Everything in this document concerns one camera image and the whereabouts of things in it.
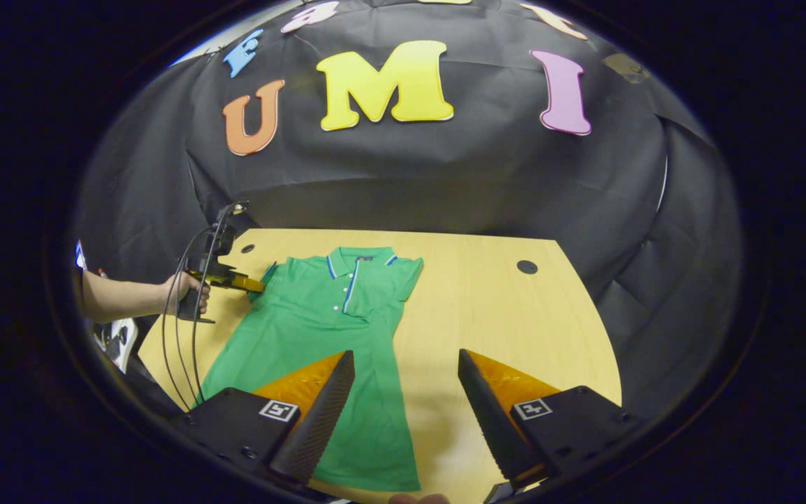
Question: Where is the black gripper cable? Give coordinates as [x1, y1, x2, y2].
[160, 225, 229, 412]

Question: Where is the black backdrop cloth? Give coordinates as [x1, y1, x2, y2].
[74, 0, 743, 421]

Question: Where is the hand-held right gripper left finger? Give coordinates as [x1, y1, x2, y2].
[172, 350, 356, 485]

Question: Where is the white printed object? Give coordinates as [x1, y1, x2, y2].
[92, 316, 139, 374]

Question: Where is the green T-shirt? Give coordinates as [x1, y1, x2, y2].
[199, 246, 425, 492]

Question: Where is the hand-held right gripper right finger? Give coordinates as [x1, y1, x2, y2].
[458, 349, 638, 491]

